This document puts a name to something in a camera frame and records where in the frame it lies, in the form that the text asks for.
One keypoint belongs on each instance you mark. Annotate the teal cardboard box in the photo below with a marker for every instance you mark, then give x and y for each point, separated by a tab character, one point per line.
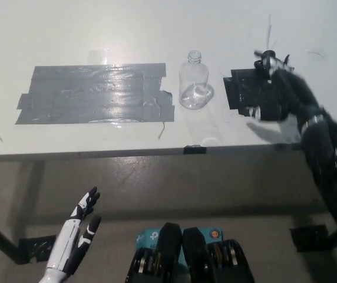
148	237

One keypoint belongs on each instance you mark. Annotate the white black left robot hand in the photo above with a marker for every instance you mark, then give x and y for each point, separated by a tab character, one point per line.
68	241

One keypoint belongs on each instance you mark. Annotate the black trigger spray lid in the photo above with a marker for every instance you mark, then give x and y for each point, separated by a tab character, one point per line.
267	54

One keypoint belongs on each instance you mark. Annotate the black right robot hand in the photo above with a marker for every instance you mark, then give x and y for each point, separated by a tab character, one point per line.
295	94

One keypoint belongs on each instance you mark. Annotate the black table leg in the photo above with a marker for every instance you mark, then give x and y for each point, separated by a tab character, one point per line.
0	238

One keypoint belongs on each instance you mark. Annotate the grey duct tape patch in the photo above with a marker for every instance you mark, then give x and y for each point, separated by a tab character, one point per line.
97	94

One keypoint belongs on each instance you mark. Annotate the black robot torso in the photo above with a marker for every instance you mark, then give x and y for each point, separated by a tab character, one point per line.
195	256

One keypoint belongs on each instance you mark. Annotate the clear plastic bottle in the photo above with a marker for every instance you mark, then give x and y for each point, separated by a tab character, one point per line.
193	85

